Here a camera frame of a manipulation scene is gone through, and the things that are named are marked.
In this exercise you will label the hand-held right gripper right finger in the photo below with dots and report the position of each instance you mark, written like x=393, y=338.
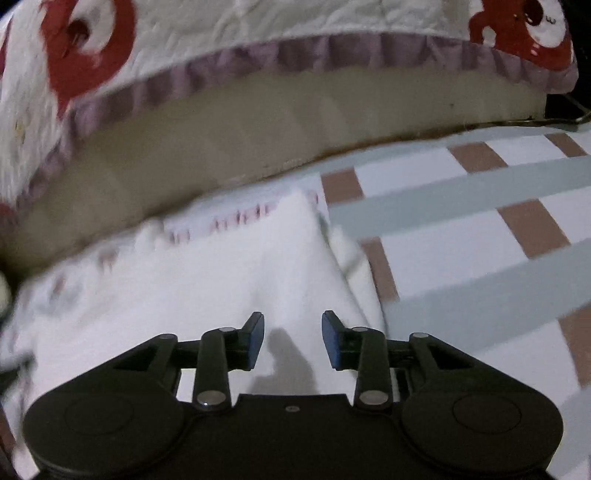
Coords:
x=330, y=341

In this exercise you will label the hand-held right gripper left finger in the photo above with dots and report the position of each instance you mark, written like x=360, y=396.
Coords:
x=255, y=344

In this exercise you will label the white quilt with red bears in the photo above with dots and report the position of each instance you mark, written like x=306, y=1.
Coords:
x=277, y=23

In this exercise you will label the checkered rug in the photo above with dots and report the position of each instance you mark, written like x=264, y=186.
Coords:
x=461, y=240

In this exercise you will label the white fleece towel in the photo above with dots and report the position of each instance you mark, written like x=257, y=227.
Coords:
x=207, y=277

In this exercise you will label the beige bed base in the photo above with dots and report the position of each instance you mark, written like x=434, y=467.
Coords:
x=231, y=120

